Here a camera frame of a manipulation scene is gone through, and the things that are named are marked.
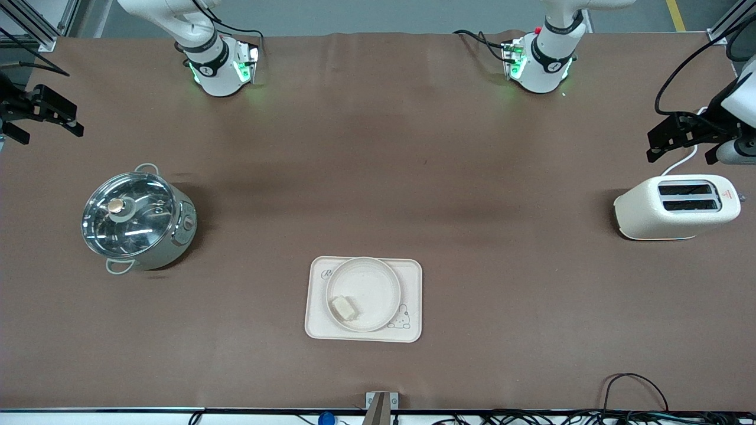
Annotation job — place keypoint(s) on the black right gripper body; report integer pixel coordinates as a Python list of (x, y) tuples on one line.
[(8, 108)]

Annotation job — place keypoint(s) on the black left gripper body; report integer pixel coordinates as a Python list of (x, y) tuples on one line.
[(704, 131)]

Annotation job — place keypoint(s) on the cream round plate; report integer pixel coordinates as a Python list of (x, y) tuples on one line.
[(369, 283)]

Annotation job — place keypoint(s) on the small white steamed bun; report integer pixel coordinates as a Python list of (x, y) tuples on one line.
[(345, 308)]

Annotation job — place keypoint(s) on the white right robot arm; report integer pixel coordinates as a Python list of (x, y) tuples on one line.
[(212, 65)]

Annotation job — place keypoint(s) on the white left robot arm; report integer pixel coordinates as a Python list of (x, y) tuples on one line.
[(546, 59)]

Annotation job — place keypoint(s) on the cream two-slot toaster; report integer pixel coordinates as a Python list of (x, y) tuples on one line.
[(655, 215)]

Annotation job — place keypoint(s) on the glass pot lid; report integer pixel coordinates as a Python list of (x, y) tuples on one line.
[(130, 215)]

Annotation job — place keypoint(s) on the steel electric cooking pot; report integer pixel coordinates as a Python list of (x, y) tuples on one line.
[(174, 242)]

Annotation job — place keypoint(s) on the brown table cover mat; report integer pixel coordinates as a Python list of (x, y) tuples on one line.
[(413, 147)]

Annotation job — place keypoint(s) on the cream rabbit print tray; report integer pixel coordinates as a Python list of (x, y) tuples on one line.
[(407, 283)]

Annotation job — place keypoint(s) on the blue round cap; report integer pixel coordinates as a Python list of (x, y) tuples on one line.
[(326, 419)]

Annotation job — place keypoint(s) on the aluminium frame profile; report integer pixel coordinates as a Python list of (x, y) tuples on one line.
[(41, 38), (729, 18)]

